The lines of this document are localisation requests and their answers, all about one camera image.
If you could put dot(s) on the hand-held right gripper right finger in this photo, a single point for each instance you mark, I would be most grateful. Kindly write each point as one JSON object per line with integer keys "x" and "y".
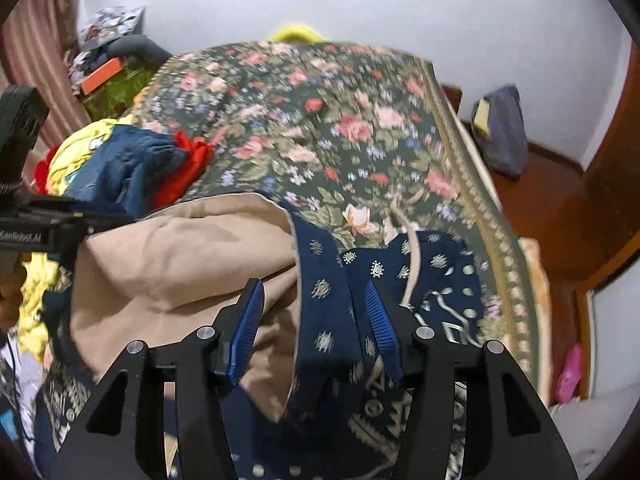
{"x": 381, "y": 327}

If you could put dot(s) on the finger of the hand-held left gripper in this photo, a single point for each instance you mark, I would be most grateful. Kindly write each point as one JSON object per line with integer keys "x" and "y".
{"x": 105, "y": 222}

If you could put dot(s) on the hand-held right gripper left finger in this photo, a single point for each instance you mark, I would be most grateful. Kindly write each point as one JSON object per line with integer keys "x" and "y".
{"x": 245, "y": 330}

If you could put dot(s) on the navy patterned hooded garment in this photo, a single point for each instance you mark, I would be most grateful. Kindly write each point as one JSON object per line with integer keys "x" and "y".
{"x": 320, "y": 310}

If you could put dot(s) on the pile of crumpled clothes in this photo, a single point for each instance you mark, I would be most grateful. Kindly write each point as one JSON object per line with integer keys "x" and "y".
{"x": 107, "y": 25}

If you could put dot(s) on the blue denim garment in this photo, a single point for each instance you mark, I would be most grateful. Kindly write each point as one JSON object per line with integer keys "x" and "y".
{"x": 125, "y": 160}

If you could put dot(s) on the yellow cartoon blanket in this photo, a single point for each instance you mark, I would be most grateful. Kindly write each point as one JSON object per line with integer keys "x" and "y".
{"x": 35, "y": 305}

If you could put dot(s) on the red cloth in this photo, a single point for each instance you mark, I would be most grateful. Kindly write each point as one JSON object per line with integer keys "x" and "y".
{"x": 192, "y": 160}

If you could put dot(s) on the green patterned box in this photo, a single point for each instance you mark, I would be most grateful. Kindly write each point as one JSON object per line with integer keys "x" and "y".
{"x": 120, "y": 95}

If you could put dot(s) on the orange box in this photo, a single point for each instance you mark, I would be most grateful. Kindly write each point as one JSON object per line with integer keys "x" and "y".
{"x": 100, "y": 76}

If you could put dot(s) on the dark grey pillow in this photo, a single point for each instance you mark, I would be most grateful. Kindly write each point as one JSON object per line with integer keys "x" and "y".
{"x": 140, "y": 46}

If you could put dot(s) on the striped red curtain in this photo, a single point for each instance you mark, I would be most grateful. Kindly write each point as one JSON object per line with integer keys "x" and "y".
{"x": 35, "y": 40}

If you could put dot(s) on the pink plastic item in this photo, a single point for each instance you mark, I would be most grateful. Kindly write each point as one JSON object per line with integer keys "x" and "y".
{"x": 570, "y": 375}

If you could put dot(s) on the floral bedspread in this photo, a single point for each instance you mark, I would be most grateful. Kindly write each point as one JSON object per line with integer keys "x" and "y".
{"x": 325, "y": 125}

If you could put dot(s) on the grey bag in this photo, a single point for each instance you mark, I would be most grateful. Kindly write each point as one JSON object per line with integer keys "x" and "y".
{"x": 505, "y": 130}

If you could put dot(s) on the yellow curved tube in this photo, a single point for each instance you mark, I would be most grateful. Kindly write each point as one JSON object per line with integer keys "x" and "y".
{"x": 295, "y": 34}

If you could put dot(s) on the wooden door frame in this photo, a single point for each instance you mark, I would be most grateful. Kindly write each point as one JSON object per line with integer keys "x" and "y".
{"x": 615, "y": 160}

